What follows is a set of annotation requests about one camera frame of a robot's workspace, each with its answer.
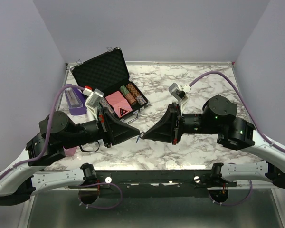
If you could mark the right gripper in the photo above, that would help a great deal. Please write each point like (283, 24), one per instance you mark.
(169, 128)

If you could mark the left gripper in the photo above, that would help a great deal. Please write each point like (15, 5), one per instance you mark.
(113, 129)

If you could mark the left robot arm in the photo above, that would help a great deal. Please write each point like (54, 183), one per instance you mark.
(20, 181)

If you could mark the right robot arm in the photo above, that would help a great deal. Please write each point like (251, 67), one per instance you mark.
(234, 133)

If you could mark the pink playing card deck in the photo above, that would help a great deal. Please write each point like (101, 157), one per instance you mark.
(119, 104)

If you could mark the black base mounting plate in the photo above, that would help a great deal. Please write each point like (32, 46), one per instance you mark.
(160, 183)

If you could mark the pink box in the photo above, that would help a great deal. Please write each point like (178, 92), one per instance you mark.
(70, 152)

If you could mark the purple metronome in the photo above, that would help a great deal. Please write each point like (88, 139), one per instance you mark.
(75, 101)

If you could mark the black poker chip case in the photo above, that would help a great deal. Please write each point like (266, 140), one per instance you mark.
(108, 73)

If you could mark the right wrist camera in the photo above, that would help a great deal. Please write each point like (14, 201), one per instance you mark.
(180, 92)

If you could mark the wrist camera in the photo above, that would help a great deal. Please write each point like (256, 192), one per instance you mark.
(180, 92)
(92, 101)

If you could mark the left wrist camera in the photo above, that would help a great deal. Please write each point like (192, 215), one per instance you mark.
(92, 101)

